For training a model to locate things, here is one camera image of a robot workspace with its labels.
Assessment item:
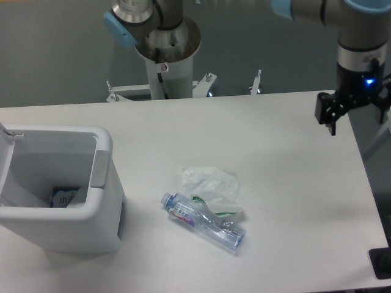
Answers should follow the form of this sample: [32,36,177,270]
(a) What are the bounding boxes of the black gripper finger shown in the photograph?
[315,92,348,136]
[371,82,390,123]

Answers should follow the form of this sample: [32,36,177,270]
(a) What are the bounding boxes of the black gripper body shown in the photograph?
[337,64,385,107]

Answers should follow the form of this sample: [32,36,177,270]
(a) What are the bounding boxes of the white plastic bag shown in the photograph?
[181,167,244,217]

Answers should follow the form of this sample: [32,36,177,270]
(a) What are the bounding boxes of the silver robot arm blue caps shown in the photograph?
[103,1,390,135]

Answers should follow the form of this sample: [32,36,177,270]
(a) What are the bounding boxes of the white plastic trash can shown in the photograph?
[1,124,126,253]

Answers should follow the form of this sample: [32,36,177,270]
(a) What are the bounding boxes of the black clamp at table edge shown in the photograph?
[368,247,390,280]

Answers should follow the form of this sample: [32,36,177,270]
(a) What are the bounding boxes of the crushed clear plastic bottle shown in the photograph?
[161,193,246,253]

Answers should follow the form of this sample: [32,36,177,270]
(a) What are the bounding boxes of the blue white package in bin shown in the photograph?
[50,187,79,208]

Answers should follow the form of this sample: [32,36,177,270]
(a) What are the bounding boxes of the white metal base frame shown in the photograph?
[105,69,263,103]

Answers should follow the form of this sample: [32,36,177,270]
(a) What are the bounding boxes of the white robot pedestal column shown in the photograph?
[134,16,202,100]

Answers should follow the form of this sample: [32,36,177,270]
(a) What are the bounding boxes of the black cable on pedestal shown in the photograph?
[154,47,170,100]

